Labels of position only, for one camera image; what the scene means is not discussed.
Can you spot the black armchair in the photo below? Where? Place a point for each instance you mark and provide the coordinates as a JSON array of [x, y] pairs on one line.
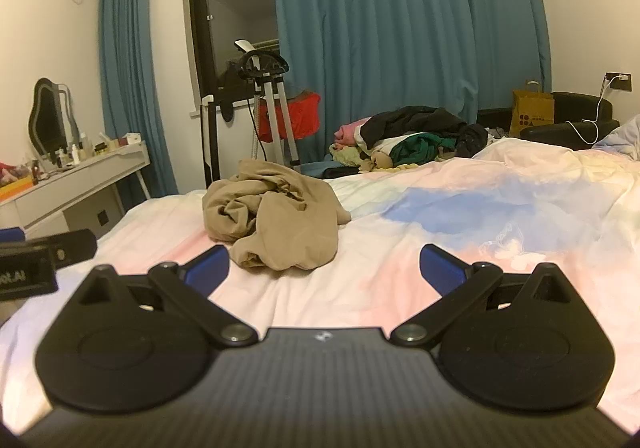
[[575, 121]]

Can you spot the orange tray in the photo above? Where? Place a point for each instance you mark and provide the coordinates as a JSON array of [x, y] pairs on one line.
[[15, 189]]

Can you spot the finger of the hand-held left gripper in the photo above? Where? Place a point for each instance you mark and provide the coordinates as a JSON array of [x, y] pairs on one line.
[[75, 248]]

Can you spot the white vanity desk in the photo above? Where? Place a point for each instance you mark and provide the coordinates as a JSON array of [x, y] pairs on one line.
[[75, 188]]

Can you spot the group of cosmetic bottles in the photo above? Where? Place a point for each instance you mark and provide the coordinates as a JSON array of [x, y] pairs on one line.
[[75, 153]]

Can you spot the pastel bed blanket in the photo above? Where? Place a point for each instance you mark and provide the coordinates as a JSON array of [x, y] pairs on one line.
[[450, 238]]

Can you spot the tan garment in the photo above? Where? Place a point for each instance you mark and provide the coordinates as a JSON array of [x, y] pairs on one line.
[[280, 213]]

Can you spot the wall socket with charger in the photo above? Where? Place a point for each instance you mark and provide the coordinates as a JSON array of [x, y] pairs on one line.
[[619, 81]]

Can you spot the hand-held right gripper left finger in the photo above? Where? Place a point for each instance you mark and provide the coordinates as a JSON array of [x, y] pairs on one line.
[[209, 265]]

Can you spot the dark window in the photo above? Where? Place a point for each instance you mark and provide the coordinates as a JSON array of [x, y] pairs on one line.
[[235, 13]]

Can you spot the light blue pillow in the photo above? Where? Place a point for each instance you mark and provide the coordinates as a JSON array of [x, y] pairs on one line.
[[620, 136]]

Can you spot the yellow paper bag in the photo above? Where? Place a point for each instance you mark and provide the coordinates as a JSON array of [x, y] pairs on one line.
[[532, 113]]

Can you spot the black white upright frame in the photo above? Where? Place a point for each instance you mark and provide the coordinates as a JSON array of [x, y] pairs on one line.
[[210, 143]]

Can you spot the wavy frame mirror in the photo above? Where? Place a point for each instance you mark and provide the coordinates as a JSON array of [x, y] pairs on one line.
[[47, 118]]

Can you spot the pile of clothes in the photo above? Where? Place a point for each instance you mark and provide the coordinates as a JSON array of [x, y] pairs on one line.
[[410, 136]]

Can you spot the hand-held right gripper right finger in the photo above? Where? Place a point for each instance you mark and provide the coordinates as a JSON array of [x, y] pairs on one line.
[[440, 268]]

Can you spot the red cloth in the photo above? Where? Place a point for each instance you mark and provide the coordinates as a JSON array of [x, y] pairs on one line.
[[302, 116]]

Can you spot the narrow blue curtain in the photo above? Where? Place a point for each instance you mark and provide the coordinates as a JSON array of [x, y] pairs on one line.
[[132, 68]]

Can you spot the wide blue curtain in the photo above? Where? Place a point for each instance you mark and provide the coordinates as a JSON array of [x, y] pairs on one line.
[[400, 38]]

